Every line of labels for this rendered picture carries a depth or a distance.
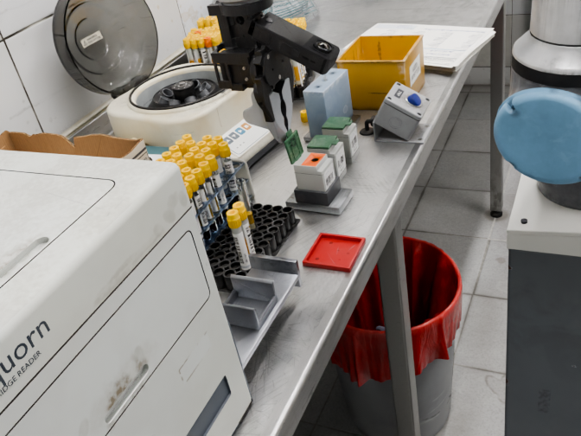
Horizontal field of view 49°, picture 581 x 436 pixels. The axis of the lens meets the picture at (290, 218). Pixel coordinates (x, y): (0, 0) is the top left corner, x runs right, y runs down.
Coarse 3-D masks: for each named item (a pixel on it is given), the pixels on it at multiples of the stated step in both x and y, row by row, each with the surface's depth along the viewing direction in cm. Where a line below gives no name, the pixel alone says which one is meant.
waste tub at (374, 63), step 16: (352, 48) 125; (368, 48) 129; (384, 48) 128; (400, 48) 126; (416, 48) 120; (352, 64) 119; (368, 64) 117; (384, 64) 116; (400, 64) 115; (416, 64) 121; (352, 80) 121; (368, 80) 119; (384, 80) 118; (400, 80) 116; (416, 80) 123; (352, 96) 122; (368, 96) 121; (384, 96) 120
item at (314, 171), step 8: (304, 152) 97; (312, 152) 96; (304, 160) 95; (312, 160) 95; (320, 160) 94; (328, 160) 95; (296, 168) 94; (304, 168) 93; (312, 168) 93; (320, 168) 93; (328, 168) 94; (296, 176) 95; (304, 176) 94; (312, 176) 94; (320, 176) 93; (328, 176) 94; (304, 184) 95; (312, 184) 95; (320, 184) 94; (328, 184) 95
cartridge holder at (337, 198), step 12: (336, 180) 96; (300, 192) 96; (312, 192) 95; (324, 192) 94; (336, 192) 97; (348, 192) 97; (288, 204) 98; (300, 204) 97; (312, 204) 96; (324, 204) 95; (336, 204) 95
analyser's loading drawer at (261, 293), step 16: (256, 256) 80; (272, 256) 79; (256, 272) 80; (272, 272) 80; (288, 272) 79; (240, 288) 76; (256, 288) 75; (272, 288) 74; (288, 288) 77; (224, 304) 71; (240, 304) 76; (256, 304) 75; (272, 304) 74; (240, 320) 72; (256, 320) 71; (272, 320) 73; (240, 336) 71; (256, 336) 71; (240, 352) 69
